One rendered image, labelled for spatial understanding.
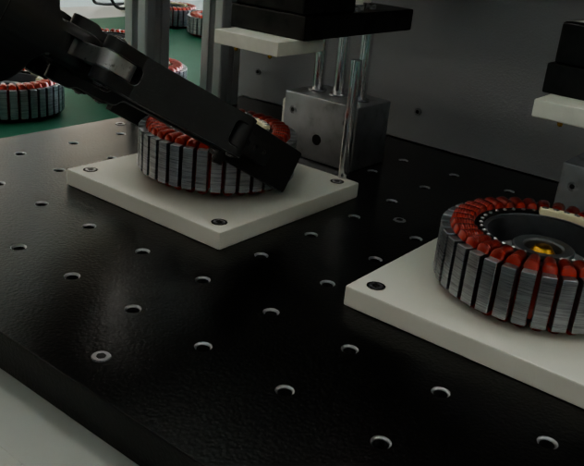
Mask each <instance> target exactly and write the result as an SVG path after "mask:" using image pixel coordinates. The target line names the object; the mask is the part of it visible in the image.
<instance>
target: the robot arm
mask: <svg viewBox="0 0 584 466"><path fill-rule="evenodd" d="M23 68H25V69H27V71H29V72H30V73H32V74H34V75H37V76H40V77H42V78H44V79H46V80H48V79H49V80H50V81H52V82H54V83H58V84H60V85H62V86H64V87H66V88H69V89H71V88H72V90H73V92H75V93H77V94H88V95H89V96H90V97H92V99H93V100H94V102H96V103H98V104H107V106H106V109H107V110H109V111H111V112H113V113H114V114H116V115H118V116H120V117H123V118H124V119H125V120H127V121H129V122H131V123H133V124H134V125H136V126H139V122H140V121H141V120H142V119H143V118H145V117H146V116H151V117H153V118H155V119H157V120H159V121H161V122H163V123H165V124H166V125H168V126H170V127H172V128H174V129H177V130H179V131H181V132H183V133H185V134H187V135H188V136H190V137H191V138H193V139H195V140H197V141H200V142H202V143H204V144H206V145H208V146H210V148H209V150H208V152H209V153H211V154H213V158H212V160H211V161H212V162H214V163H216V164H218V165H219V166H221V165H222V163H223V161H225V162H227V163H229V164H230V165H232V166H234V167H236V168H237V169H239V170H241V171H243V172H245V173H246V174H248V175H250V176H252V177H254V178H256V179H258V180H259V181H260V182H262V183H264V184H266V185H268V186H269V187H271V188H273V189H275V190H278V191H280V192H283V191H284V190H285V188H286V185H287V183H288V181H289V180H290V178H291V176H292V174H293V172H294V169H295V167H296V165H297V163H298V160H299V158H300V156H301V152H299V151H298V150H296V149H295V148H293V147H292V146H290V145H289V144H287V143H285V142H284V141H282V140H280V139H279V138H277V137H276V136H274V135H273V134H272V133H270V132H269V131H267V130H266V129H264V128H262V127H261V126H259V125H258V124H256V123H257V120H256V119H255V117H253V115H252V114H250V113H248V112H245V113H244V112H242V111H241V110H239V109H237V108H235V107H234V106H233V105H231V104H229V103H227V102H225V101H224V100H222V99H220V98H218V97H217V96H215V95H213V94H211V93H210V92H207V91H206V90H204V89H203V88H201V87H200V86H198V85H196V84H194V83H193V82H191V81H189V80H187V79H185V78H183V77H182V76H180V75H178V74H176V72H174V71H172V70H170V69H169V68H167V67H165V66H163V65H161V64H159V63H158V62H156V61H154V60H152V59H151V58H149V57H148V56H146V55H145V54H143V53H142V52H140V51H139V50H137V49H135V48H134V47H132V46H131V45H129V44H128V43H127V42H126V41H125V39H124V38H122V37H121V36H119V35H114V34H112V35H111V34H106V33H104V32H103V31H102V29H101V27H100V26H99V25H98V24H97V23H95V22H93V21H91V20H90V19H88V18H85V17H84V16H82V15H80V14H78V13H74V14H73V16H72V17H71V16H69V14H67V13H66V12H64V11H63V10H61V9H60V0H0V81H4V80H8V79H10V78H12V77H13V76H15V75H16V74H18V73H19V72H20V71H21V70H22V69H23Z"/></svg>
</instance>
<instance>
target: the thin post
mask: <svg viewBox="0 0 584 466"><path fill-rule="evenodd" d="M361 68H362V60H360V59H351V66H350V74H349V82H348V90H347V105H346V113H345V121H344V129H343V138H342V145H341V153H340V161H339V169H338V177H339V178H346V179H348V174H349V166H350V158H351V151H352V143H353V136H354V127H355V120H356V113H357V105H358V98H359V83H360V75H361Z"/></svg>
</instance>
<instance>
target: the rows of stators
mask: <svg viewBox="0 0 584 466"><path fill-rule="evenodd" d="M170 28H174V29H175V28H178V29H180V28H181V29H184V28H186V29H187V32H189V33H190V34H191V35H194V36H197V37H201V33H202V10H199V8H198V7H196V6H195V5H193V4H189V3H184V2H183V3H181V2H177V1H175V2H173V1H170Z"/></svg>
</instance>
